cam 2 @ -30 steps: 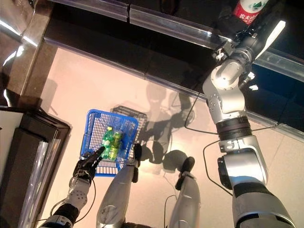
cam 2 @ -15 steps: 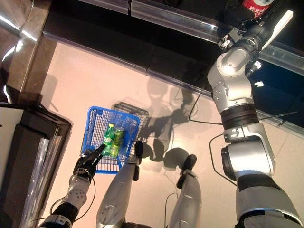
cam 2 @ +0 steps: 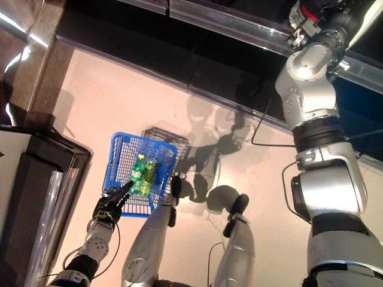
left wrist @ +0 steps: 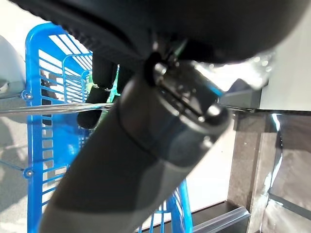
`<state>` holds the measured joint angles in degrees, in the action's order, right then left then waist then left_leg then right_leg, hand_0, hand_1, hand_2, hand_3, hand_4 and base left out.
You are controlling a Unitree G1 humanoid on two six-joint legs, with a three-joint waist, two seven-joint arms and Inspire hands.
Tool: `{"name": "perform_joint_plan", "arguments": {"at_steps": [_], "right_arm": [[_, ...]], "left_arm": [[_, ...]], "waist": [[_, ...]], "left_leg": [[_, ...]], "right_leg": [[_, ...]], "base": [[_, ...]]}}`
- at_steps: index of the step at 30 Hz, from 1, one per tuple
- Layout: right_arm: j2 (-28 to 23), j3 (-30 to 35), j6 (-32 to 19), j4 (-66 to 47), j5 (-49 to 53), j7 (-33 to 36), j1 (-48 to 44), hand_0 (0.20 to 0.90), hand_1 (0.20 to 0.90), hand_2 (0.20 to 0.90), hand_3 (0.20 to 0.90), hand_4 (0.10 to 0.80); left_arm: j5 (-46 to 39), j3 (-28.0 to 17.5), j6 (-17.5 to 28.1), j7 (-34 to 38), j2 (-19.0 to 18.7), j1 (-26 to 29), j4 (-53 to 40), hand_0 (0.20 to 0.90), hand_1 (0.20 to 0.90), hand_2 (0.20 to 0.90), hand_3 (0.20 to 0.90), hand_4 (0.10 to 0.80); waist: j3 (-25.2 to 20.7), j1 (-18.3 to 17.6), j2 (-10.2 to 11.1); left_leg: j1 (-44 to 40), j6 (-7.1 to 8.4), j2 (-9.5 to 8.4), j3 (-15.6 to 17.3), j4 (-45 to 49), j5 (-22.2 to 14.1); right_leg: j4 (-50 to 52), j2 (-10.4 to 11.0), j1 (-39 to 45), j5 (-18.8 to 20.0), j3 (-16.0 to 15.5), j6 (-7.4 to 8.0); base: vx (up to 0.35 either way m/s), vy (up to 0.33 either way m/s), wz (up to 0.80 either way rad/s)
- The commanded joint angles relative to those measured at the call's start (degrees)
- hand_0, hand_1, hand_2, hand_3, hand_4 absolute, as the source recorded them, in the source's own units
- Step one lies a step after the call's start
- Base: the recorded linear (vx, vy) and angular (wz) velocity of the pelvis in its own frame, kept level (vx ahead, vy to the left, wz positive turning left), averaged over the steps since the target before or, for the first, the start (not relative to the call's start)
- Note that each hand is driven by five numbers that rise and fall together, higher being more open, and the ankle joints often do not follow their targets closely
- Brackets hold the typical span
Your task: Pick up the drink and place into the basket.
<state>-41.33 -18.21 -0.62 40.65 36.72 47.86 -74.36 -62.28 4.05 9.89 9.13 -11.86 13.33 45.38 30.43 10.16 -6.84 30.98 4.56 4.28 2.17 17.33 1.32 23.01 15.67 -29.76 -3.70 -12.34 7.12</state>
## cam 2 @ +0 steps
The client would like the thin black floor cable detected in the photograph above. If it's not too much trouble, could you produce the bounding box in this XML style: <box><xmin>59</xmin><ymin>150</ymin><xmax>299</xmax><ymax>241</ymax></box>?
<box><xmin>207</xmin><ymin>241</ymin><xmax>229</xmax><ymax>271</ymax></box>

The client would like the dark brown display cabinet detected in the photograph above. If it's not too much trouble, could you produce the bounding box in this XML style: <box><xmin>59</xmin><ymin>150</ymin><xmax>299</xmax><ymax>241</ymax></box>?
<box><xmin>0</xmin><ymin>124</ymin><xmax>93</xmax><ymax>287</ymax></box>

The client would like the brown polished stone plinth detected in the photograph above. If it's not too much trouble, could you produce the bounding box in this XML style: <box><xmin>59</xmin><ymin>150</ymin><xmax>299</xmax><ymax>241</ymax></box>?
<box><xmin>0</xmin><ymin>0</ymin><xmax>77</xmax><ymax>129</ymax></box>

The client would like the green Sprite soda bottle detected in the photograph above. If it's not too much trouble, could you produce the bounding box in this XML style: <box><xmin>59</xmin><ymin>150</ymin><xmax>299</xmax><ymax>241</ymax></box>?
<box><xmin>129</xmin><ymin>152</ymin><xmax>148</xmax><ymax>196</ymax></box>

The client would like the green drink can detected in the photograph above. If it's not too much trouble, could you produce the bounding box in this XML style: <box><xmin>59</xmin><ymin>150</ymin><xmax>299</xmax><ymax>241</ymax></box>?
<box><xmin>140</xmin><ymin>157</ymin><xmax>159</xmax><ymax>197</ymax></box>

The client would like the blue plastic shopping basket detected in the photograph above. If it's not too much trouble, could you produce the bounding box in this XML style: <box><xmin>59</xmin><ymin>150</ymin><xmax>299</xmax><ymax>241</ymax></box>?
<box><xmin>102</xmin><ymin>131</ymin><xmax>178</xmax><ymax>218</ymax></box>

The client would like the clear plastic shelf price rail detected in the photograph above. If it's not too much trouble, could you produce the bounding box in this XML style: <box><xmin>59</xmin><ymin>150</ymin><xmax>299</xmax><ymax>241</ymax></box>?
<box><xmin>56</xmin><ymin>34</ymin><xmax>191</xmax><ymax>93</ymax></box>
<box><xmin>187</xmin><ymin>84</ymin><xmax>293</xmax><ymax>131</ymax></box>
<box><xmin>169</xmin><ymin>0</ymin><xmax>383</xmax><ymax>88</ymax></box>
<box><xmin>115</xmin><ymin>0</ymin><xmax>169</xmax><ymax>16</ymax></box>

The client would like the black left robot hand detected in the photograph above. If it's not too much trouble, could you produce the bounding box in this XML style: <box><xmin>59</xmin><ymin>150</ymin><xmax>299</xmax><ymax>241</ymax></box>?
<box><xmin>92</xmin><ymin>180</ymin><xmax>135</xmax><ymax>222</ymax></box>

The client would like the black right forearm cable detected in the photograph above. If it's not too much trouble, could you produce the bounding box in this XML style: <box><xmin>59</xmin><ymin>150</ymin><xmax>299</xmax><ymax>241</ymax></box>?
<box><xmin>250</xmin><ymin>97</ymin><xmax>296</xmax><ymax>148</ymax></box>

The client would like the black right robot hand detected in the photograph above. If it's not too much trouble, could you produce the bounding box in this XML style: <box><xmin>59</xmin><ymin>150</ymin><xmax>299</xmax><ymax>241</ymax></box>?
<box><xmin>287</xmin><ymin>0</ymin><xmax>354</xmax><ymax>48</ymax></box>

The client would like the black right upper arm cable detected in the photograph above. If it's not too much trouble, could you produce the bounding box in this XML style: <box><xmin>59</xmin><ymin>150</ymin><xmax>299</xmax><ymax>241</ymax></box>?
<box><xmin>282</xmin><ymin>160</ymin><xmax>312</xmax><ymax>224</ymax></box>

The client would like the black retail shelf unit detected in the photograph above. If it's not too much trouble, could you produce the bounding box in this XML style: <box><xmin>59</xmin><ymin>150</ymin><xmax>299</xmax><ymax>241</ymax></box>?
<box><xmin>55</xmin><ymin>0</ymin><xmax>383</xmax><ymax>141</ymax></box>

